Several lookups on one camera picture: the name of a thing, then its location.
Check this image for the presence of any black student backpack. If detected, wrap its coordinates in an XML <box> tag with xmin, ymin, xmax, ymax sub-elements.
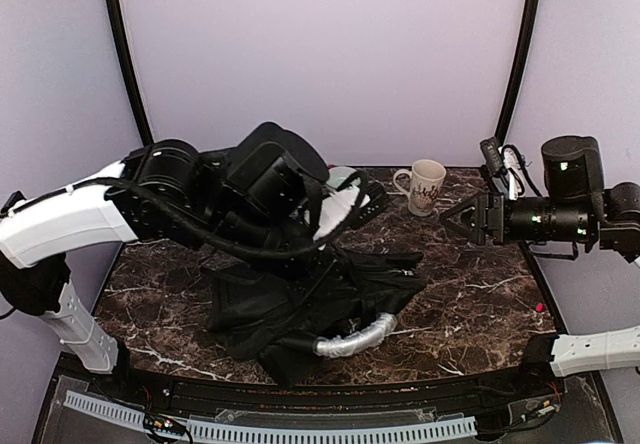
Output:
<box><xmin>204</xmin><ymin>248</ymin><xmax>425</xmax><ymax>388</ymax></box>

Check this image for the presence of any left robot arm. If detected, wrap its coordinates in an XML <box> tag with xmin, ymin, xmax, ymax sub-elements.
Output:
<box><xmin>1</xmin><ymin>122</ymin><xmax>329</xmax><ymax>400</ymax></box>

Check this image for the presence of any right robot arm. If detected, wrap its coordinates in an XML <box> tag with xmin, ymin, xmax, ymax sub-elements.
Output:
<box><xmin>439</xmin><ymin>135</ymin><xmax>639</xmax><ymax>398</ymax></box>

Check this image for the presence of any cream floral mug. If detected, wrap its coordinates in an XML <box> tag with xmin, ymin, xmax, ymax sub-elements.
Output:
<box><xmin>392</xmin><ymin>159</ymin><xmax>447</xmax><ymax>217</ymax></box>

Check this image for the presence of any pale green bowl centre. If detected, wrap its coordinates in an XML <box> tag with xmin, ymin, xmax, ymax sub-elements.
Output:
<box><xmin>326</xmin><ymin>166</ymin><xmax>355</xmax><ymax>189</ymax></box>

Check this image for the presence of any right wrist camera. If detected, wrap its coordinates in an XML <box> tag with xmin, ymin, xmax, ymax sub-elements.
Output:
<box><xmin>479</xmin><ymin>137</ymin><xmax>526</xmax><ymax>201</ymax></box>

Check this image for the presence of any black right frame post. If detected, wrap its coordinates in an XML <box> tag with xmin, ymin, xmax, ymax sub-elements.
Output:
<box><xmin>494</xmin><ymin>0</ymin><xmax>539</xmax><ymax>144</ymax></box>

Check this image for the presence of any black frame post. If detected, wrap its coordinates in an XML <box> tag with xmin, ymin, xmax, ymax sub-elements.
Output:
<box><xmin>105</xmin><ymin>0</ymin><xmax>154</xmax><ymax>145</ymax></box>
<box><xmin>494</xmin><ymin>0</ymin><xmax>539</xmax><ymax>144</ymax></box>

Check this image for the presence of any white slotted cable duct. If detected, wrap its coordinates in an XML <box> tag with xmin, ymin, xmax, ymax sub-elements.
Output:
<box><xmin>63</xmin><ymin>391</ymin><xmax>478</xmax><ymax>443</ymax></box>

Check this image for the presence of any black left frame post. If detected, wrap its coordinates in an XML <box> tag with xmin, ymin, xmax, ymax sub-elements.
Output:
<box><xmin>105</xmin><ymin>0</ymin><xmax>154</xmax><ymax>145</ymax></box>

